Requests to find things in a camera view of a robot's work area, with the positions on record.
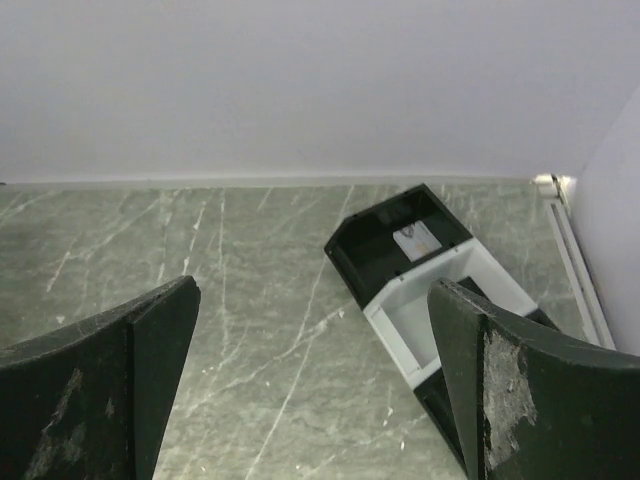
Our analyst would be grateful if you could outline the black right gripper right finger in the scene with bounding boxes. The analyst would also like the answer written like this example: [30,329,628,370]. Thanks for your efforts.
[427,279,639,479]

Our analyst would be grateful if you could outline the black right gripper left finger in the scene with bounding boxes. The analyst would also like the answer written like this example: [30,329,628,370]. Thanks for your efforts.
[1,276,200,479]

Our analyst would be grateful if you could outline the white card in tray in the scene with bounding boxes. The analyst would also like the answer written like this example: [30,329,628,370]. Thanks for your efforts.
[393,221,442,262]

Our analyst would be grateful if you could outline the black white three-compartment tray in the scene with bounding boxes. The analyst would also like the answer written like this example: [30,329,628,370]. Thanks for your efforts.
[324,184,554,459]

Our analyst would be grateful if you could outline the white aluminium corner rail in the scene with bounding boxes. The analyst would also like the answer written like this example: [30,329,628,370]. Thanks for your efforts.
[532,174,617,350]

